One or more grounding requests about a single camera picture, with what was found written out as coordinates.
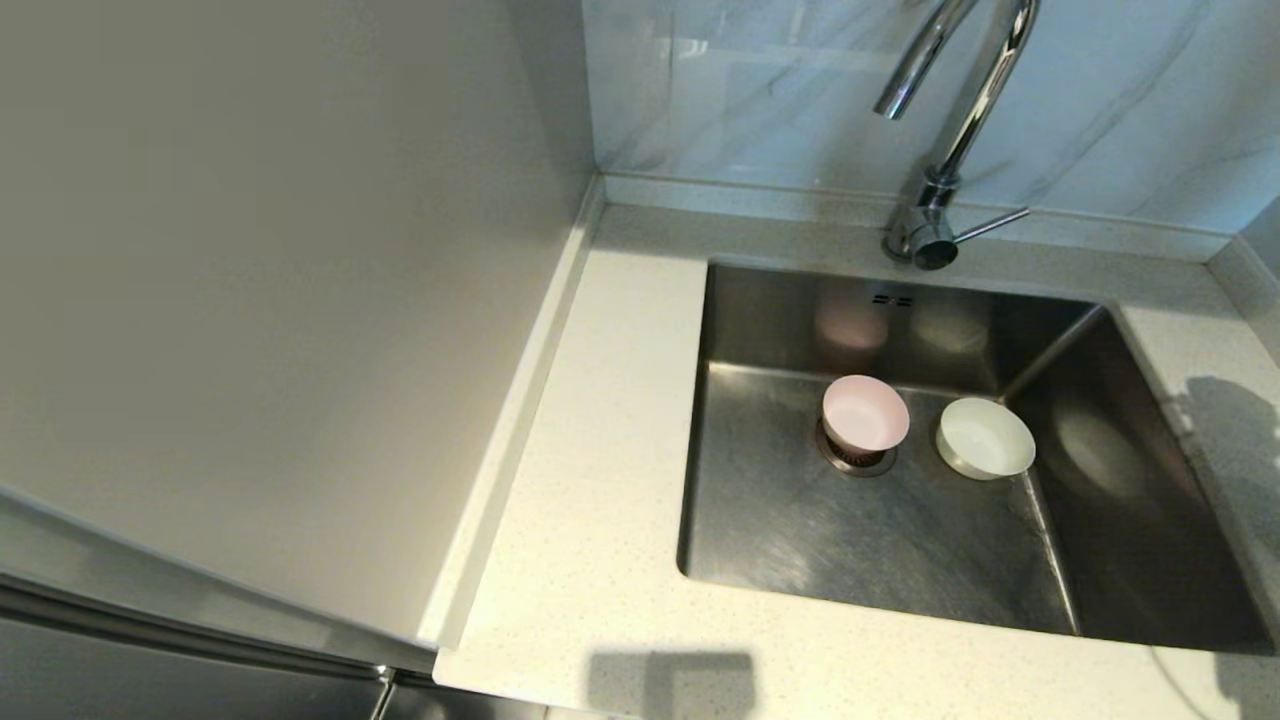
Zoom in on pink bowl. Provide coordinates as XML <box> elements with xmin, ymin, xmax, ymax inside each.
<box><xmin>822</xmin><ymin>375</ymin><xmax>911</xmax><ymax>453</ymax></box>

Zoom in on white bowl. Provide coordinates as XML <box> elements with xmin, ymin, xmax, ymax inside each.
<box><xmin>936</xmin><ymin>397</ymin><xmax>1037</xmax><ymax>481</ymax></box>

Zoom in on chrome faucet lever handle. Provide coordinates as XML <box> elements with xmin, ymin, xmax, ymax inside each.
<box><xmin>952</xmin><ymin>207</ymin><xmax>1031</xmax><ymax>244</ymax></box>

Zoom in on stainless steel sink basin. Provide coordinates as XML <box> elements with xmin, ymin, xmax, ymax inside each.
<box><xmin>676</xmin><ymin>262</ymin><xmax>1276</xmax><ymax>656</ymax></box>

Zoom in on round metal sink drain strainer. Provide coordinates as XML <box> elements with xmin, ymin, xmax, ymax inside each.
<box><xmin>815</xmin><ymin>420</ymin><xmax>898</xmax><ymax>478</ymax></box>

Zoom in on large white cabinet side panel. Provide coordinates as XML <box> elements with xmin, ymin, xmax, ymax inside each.
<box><xmin>0</xmin><ymin>0</ymin><xmax>603</xmax><ymax>649</ymax></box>

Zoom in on chrome gooseneck faucet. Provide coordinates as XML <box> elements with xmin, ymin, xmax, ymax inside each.
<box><xmin>873</xmin><ymin>0</ymin><xmax>1041</xmax><ymax>271</ymax></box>

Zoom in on stainless steel appliance front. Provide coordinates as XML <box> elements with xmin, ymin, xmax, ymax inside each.
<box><xmin>0</xmin><ymin>480</ymin><xmax>549</xmax><ymax>720</ymax></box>

